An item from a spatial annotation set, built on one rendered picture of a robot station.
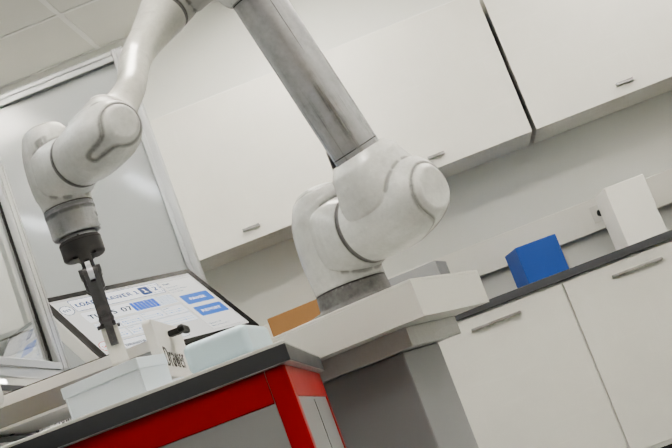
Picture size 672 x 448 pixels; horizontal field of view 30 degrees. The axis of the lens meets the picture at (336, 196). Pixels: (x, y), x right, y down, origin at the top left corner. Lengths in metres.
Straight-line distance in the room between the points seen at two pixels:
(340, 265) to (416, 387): 0.29
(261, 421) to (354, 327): 0.71
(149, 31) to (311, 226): 0.51
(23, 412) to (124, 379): 0.63
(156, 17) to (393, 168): 0.55
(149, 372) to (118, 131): 0.48
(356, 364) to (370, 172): 0.38
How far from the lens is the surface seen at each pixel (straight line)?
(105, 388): 1.78
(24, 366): 2.70
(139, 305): 3.39
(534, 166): 6.04
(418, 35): 5.81
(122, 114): 2.10
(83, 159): 2.13
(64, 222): 2.22
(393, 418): 2.50
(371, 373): 2.51
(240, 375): 1.69
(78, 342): 3.20
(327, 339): 2.40
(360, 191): 2.42
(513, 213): 6.00
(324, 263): 2.55
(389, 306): 2.34
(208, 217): 5.77
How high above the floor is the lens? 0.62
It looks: 10 degrees up
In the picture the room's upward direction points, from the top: 21 degrees counter-clockwise
